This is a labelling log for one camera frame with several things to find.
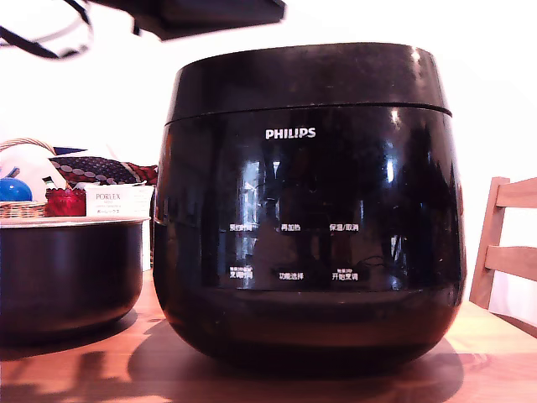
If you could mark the wooden chair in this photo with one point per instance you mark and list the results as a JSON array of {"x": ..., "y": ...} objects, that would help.
[{"x": 488, "y": 252}]

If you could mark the dotted dark patterned cloth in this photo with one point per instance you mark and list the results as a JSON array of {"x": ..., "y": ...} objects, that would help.
[{"x": 98, "y": 169}]

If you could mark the white Porlex box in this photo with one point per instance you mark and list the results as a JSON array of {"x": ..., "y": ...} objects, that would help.
[{"x": 108, "y": 200}]

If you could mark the white cloth bag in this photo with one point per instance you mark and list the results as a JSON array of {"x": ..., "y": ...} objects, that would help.
[{"x": 31, "y": 165}]

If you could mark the red glass jar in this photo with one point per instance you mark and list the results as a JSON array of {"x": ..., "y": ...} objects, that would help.
[{"x": 65, "y": 203}]

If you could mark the woven wicker basket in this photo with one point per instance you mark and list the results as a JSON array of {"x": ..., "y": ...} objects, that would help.
[{"x": 21, "y": 209}]

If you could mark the black rice cooker lid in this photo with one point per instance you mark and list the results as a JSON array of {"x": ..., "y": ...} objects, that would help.
[{"x": 293, "y": 80}]

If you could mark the black inner cooking pot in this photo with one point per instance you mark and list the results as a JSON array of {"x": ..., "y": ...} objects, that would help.
[{"x": 71, "y": 277}]

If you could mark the blue ball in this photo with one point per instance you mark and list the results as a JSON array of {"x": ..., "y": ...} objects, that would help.
[{"x": 14, "y": 190}]

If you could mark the black Philips rice cooker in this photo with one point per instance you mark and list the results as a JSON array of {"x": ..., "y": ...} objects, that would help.
[{"x": 310, "y": 319}]

